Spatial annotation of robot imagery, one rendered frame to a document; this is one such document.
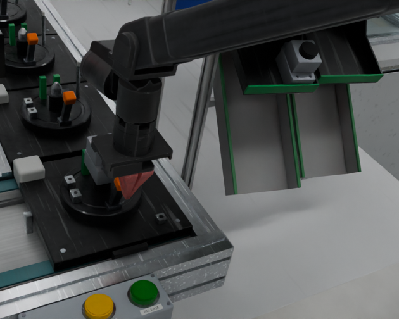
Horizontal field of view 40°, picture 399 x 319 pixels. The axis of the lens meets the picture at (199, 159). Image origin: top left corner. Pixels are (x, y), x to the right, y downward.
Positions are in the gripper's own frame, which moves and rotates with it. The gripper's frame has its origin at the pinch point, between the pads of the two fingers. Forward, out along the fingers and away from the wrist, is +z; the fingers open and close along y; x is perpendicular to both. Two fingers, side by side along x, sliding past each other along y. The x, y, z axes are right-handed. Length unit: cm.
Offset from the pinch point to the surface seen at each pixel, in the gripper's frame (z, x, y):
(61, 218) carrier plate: 9.4, -6.8, 7.6
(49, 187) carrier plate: 9.4, -14.8, 7.2
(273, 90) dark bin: -13.7, -1.9, -25.0
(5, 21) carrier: 8, -77, -1
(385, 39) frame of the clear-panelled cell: 18, -67, -133
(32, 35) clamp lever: 0, -52, 0
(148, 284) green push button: 9.0, 10.9, 0.2
